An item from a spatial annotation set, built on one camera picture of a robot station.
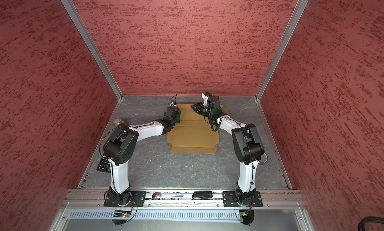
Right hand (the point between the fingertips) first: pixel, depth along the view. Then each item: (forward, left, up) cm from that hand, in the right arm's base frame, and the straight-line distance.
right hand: (189, 108), depth 92 cm
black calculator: (-29, +50, -14) cm, 59 cm away
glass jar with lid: (-3, +48, -8) cm, 49 cm away
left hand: (+2, +11, -8) cm, 13 cm away
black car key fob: (-46, -4, -13) cm, 48 cm away
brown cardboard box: (-11, -1, -14) cm, 18 cm away
